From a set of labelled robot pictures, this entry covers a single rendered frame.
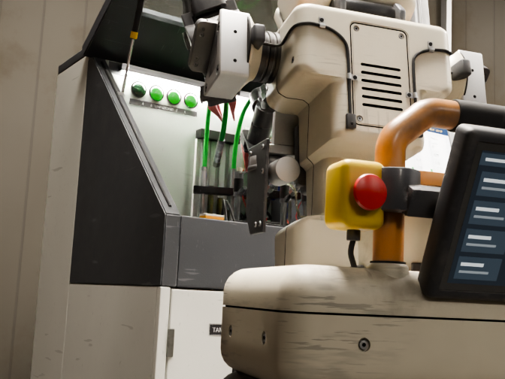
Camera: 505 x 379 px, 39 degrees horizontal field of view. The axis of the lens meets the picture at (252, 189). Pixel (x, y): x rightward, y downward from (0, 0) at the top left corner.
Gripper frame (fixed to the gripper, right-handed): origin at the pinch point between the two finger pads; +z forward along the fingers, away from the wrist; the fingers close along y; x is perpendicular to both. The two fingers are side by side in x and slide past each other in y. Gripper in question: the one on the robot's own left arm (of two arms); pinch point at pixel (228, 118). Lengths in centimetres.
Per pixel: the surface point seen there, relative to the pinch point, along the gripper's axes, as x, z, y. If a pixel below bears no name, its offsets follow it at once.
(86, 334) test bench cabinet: 31, 37, 48
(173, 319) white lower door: 51, 16, 17
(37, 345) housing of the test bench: 11, 58, 75
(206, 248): 36.8, 9.9, 8.0
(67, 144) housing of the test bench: -27, 13, 54
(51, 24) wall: -174, 33, 96
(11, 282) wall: -82, 113, 130
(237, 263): 36.1, 17.0, 2.3
